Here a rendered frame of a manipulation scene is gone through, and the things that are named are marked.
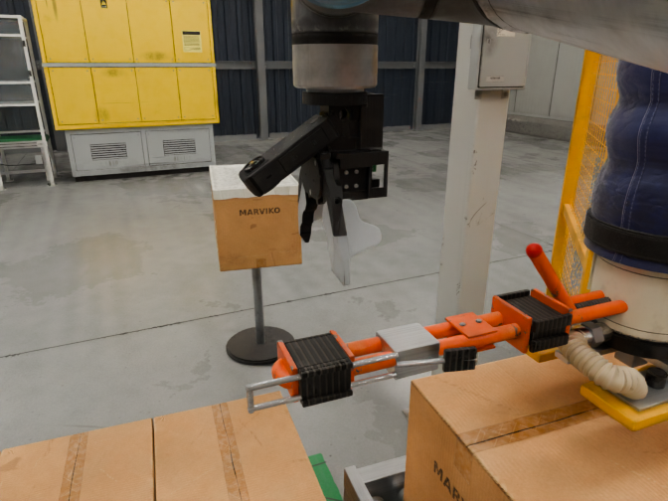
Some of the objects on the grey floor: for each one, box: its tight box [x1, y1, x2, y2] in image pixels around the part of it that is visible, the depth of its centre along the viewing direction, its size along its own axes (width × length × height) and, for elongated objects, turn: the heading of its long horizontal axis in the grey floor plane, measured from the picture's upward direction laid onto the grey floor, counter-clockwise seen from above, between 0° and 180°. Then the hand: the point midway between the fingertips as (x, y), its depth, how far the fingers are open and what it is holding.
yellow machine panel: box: [31, 0, 220, 182], centre depth 729 cm, size 222×91×248 cm, turn 114°
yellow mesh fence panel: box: [546, 50, 619, 298], centre depth 173 cm, size 87×10×210 cm, turn 162°
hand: (318, 263), depth 60 cm, fingers open, 14 cm apart
